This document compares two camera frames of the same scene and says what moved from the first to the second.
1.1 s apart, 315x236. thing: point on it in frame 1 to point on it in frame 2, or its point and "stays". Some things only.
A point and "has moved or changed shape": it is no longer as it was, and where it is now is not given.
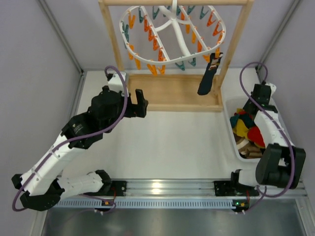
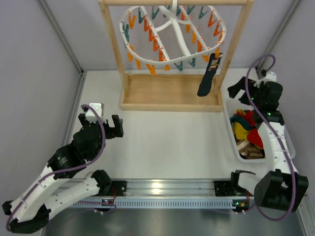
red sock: (254, 135) stays
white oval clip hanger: (159, 35) stays
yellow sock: (241, 129) has moved or changed shape
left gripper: (133, 108) to (104, 126)
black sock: (206, 84) stays
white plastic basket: (235, 103) stays
